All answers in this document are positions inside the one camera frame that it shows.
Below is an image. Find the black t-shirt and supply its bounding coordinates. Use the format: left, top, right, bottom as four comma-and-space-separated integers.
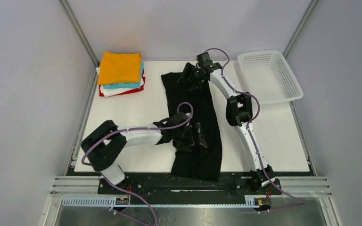
161, 73, 222, 182

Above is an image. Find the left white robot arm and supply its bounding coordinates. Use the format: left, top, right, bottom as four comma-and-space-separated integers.
81, 112, 208, 185

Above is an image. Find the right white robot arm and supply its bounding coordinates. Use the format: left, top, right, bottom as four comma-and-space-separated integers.
178, 52, 276, 189

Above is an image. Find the teal folded t-shirt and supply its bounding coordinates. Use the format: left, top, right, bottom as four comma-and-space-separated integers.
103, 62, 144, 89

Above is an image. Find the white plastic basket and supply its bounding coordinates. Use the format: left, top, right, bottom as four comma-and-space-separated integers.
237, 50, 304, 105

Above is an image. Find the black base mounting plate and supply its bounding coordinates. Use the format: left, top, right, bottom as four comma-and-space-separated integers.
98, 171, 283, 206

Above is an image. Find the orange folded t-shirt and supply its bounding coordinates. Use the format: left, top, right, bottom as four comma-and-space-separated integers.
98, 51, 142, 85

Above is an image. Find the white folded t-shirt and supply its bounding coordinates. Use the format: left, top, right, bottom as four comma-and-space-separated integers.
99, 63, 145, 97

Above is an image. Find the red folded t-shirt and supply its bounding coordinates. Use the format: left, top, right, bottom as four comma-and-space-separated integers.
99, 70, 146, 97

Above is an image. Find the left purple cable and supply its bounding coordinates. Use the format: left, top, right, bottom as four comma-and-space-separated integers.
80, 102, 195, 226

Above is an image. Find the right aluminium frame post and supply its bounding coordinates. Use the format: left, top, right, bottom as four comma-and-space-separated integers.
283, 0, 320, 58

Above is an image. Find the aluminium frame post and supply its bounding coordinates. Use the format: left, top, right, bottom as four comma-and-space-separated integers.
283, 0, 320, 58
58, 0, 100, 67

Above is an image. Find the white slotted cable duct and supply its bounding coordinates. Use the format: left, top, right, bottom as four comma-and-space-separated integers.
61, 196, 259, 208

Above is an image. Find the left aluminium frame post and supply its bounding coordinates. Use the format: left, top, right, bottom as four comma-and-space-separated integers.
58, 0, 100, 67

